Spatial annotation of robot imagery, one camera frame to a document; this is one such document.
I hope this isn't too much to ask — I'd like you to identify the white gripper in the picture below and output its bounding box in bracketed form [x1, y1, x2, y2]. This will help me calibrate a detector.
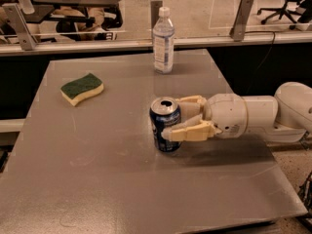
[161, 94, 248, 141]

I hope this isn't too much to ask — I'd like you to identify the blue pepsi can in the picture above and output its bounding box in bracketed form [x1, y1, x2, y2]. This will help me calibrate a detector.
[149, 97, 181, 152]

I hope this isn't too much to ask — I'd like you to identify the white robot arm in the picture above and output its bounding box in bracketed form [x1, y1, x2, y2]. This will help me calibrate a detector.
[162, 82, 312, 142]

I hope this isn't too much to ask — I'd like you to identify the clear plastic water bottle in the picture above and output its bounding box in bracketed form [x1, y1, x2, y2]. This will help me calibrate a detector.
[152, 7, 175, 73]

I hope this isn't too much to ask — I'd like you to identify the green and yellow sponge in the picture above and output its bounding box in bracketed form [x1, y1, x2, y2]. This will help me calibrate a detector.
[60, 73, 104, 106]

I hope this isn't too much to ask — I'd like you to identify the black desk in background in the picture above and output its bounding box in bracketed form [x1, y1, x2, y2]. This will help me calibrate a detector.
[33, 0, 123, 27]

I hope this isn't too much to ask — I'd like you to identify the right metal bracket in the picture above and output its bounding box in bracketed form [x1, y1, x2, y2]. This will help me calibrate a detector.
[229, 0, 254, 42]

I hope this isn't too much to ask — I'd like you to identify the metal bracket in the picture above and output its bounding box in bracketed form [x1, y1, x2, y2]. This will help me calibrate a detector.
[3, 3, 36, 51]
[229, 0, 254, 42]
[150, 0, 163, 27]

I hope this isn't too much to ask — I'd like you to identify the black cable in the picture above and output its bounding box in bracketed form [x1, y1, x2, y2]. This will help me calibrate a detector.
[244, 30, 277, 93]

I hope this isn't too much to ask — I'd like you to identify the middle metal bracket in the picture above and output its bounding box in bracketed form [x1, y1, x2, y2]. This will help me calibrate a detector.
[150, 0, 163, 27]

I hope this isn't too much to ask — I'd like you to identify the left metal bracket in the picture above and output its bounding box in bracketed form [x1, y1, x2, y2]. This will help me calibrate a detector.
[3, 3, 36, 51]

